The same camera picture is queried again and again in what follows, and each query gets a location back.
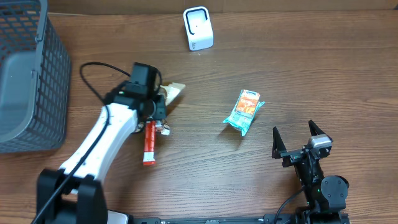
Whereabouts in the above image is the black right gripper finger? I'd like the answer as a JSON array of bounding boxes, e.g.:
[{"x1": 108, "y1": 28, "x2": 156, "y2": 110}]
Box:
[
  {"x1": 272, "y1": 126, "x2": 287, "y2": 159},
  {"x1": 308, "y1": 120, "x2": 326, "y2": 136}
]

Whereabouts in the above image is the beige snack pouch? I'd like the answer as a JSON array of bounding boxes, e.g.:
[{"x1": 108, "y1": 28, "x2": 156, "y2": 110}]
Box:
[{"x1": 133, "y1": 83, "x2": 185, "y2": 136}]

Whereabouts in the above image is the teal packet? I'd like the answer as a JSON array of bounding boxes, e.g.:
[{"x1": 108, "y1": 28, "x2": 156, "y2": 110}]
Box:
[{"x1": 223, "y1": 101, "x2": 266, "y2": 136}]

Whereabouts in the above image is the red stick snack packet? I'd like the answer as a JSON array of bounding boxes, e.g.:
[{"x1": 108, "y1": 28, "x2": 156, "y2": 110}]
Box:
[{"x1": 143, "y1": 121, "x2": 156, "y2": 166}]

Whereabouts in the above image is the orange tissue pack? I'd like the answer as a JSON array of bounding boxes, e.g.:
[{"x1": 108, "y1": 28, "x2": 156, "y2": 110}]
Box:
[{"x1": 235, "y1": 90, "x2": 261, "y2": 118}]

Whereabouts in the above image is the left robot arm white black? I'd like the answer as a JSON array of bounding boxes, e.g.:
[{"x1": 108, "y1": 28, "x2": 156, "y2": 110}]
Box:
[{"x1": 33, "y1": 63, "x2": 167, "y2": 224}]

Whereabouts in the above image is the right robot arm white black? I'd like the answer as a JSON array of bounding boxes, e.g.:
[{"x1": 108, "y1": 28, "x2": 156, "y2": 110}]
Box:
[{"x1": 272, "y1": 120, "x2": 349, "y2": 224}]

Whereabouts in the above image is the white barcode scanner stand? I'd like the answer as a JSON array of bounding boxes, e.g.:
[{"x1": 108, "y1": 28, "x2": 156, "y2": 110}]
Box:
[{"x1": 183, "y1": 6, "x2": 214, "y2": 51}]

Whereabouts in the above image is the grey plastic mesh basket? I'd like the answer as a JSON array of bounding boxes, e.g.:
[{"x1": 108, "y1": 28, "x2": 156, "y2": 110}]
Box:
[{"x1": 1, "y1": 0, "x2": 72, "y2": 154}]

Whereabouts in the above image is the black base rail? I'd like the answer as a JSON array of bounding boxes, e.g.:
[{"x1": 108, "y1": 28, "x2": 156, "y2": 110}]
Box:
[{"x1": 127, "y1": 214, "x2": 275, "y2": 224}]

